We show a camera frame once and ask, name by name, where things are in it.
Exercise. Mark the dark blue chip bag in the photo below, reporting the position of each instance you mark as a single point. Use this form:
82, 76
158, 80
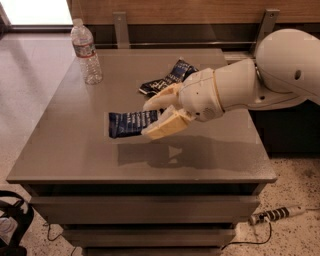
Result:
180, 71

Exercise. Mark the metal wall bracket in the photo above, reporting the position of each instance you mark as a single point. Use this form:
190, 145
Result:
121, 30
266, 27

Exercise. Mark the grey drawer cabinet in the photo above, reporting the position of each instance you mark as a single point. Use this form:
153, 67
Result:
182, 195

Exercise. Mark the left metal wall bracket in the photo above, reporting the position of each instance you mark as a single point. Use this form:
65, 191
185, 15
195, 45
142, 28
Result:
121, 30

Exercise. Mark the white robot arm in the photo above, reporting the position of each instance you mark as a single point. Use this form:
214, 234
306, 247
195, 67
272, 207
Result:
284, 73

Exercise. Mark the clear plastic water bottle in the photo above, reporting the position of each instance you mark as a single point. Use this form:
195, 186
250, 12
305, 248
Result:
84, 47

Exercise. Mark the right metal wall bracket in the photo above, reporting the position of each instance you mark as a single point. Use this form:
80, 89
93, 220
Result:
266, 27

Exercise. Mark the white power strip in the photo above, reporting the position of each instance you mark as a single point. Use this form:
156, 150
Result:
276, 214

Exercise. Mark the blue rxbar blueberry wrapper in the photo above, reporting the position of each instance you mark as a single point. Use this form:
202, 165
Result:
131, 123

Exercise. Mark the black bag with straps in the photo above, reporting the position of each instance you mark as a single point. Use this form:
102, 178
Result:
14, 222

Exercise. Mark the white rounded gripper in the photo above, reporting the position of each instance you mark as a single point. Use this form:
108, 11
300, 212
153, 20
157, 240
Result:
199, 94

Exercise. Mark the horizontal metal rail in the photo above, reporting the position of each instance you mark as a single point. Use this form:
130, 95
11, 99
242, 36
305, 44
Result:
212, 44

